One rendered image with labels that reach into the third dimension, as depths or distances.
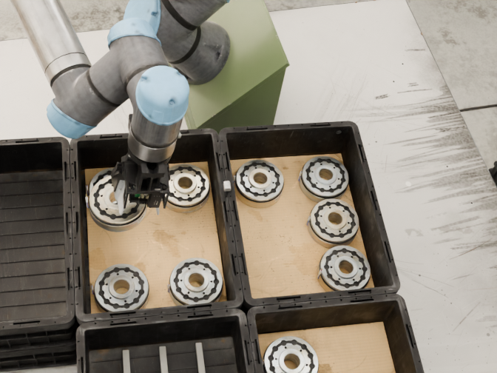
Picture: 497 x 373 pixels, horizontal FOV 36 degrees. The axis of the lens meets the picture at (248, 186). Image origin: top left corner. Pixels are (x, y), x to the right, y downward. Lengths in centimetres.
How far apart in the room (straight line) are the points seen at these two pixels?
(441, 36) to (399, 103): 125
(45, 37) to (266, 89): 61
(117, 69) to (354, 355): 71
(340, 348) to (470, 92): 177
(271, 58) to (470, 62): 161
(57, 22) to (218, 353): 66
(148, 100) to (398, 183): 92
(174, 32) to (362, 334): 73
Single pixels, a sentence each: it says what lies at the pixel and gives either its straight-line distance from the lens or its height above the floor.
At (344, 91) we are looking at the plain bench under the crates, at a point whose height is 70.
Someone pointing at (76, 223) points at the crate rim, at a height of 92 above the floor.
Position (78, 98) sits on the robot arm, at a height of 125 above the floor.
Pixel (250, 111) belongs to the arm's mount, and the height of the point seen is 81.
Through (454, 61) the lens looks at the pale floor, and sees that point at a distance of 319.
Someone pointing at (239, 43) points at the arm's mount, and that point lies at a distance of 178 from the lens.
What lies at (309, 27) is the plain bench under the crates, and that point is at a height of 70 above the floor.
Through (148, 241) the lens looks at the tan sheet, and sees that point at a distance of 157.
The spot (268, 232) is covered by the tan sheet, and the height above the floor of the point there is 83.
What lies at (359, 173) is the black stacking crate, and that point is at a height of 90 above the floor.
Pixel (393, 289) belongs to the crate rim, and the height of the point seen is 93.
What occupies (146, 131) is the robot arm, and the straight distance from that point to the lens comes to 115.
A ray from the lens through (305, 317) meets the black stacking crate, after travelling 146.
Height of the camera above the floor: 222
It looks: 57 degrees down
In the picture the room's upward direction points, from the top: 12 degrees clockwise
